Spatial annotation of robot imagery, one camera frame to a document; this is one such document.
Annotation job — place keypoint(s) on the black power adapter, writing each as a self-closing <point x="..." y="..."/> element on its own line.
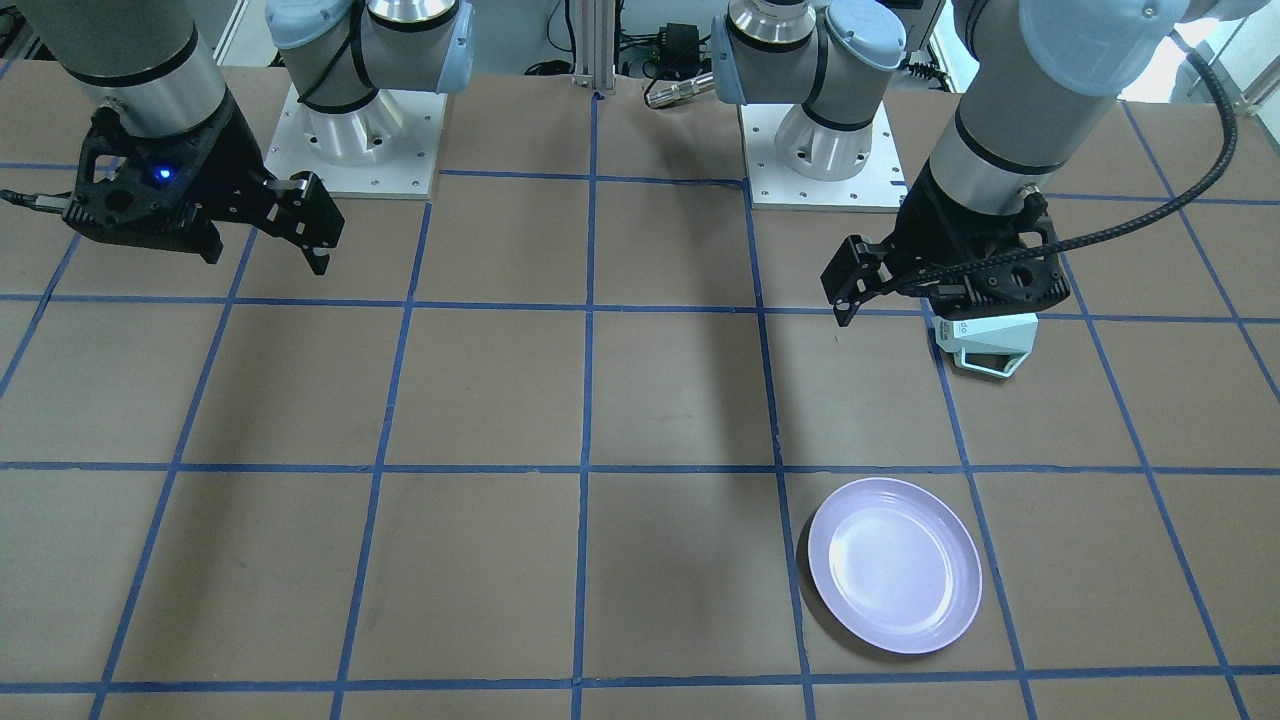
<point x="676" y="42"/>

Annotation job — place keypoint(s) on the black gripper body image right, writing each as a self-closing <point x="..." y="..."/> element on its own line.
<point x="928" y="228"/>

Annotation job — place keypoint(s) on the cup gripper black finger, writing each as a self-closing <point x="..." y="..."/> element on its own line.
<point x="854" y="272"/>
<point x="846" y="307"/>

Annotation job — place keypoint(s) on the white base plate image left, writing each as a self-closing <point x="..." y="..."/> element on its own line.
<point x="400" y="160"/>

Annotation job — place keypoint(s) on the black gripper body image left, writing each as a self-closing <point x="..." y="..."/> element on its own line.
<point x="228" y="152"/>

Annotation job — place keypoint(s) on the aluminium profile post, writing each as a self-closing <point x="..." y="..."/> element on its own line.
<point x="595" y="25"/>

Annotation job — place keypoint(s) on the white base plate image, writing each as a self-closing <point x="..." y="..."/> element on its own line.
<point x="400" y="160"/>
<point x="770" y="170"/>

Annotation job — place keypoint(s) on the lavender plate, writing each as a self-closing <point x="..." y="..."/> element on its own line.
<point x="895" y="565"/>

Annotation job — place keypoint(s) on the mint green angular cup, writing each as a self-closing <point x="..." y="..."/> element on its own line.
<point x="995" y="346"/>

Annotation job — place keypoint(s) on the white base plate image right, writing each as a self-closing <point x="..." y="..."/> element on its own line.
<point x="770" y="170"/>

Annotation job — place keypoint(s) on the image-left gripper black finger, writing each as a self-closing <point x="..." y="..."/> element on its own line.
<point x="316" y="257"/>
<point x="304" y="213"/>

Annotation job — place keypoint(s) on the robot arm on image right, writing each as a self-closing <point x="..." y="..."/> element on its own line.
<point x="1048" y="73"/>

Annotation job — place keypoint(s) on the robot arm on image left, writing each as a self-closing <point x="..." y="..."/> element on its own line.
<point x="148" y="55"/>

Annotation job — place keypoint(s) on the silver metal cylinder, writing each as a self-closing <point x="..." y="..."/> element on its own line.
<point x="680" y="92"/>

